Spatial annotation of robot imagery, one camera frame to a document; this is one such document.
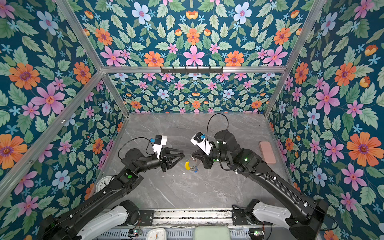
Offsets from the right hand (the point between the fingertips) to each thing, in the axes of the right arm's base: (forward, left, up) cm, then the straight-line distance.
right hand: (193, 152), depth 64 cm
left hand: (-2, +4, +3) cm, 6 cm away
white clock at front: (-27, +18, -27) cm, 42 cm away
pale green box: (-27, -8, -27) cm, 38 cm away
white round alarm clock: (-4, +52, -26) cm, 58 cm away
